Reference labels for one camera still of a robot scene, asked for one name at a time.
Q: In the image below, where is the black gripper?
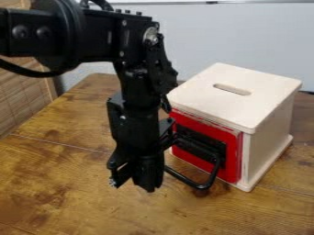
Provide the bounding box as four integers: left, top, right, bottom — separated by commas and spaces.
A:
106, 92, 174, 193

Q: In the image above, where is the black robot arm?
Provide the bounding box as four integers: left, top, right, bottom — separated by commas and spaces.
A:
0, 0, 177, 192

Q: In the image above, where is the light wooden box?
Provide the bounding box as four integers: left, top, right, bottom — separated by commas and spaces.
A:
168, 63, 301, 192

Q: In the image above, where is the red drawer front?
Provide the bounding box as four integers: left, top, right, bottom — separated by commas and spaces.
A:
170, 108, 243, 184

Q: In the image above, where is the black metal drawer handle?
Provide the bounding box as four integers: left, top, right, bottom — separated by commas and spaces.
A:
164, 135, 225, 190

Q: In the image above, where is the wooden slatted panel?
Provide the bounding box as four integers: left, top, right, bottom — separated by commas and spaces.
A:
0, 0, 58, 137

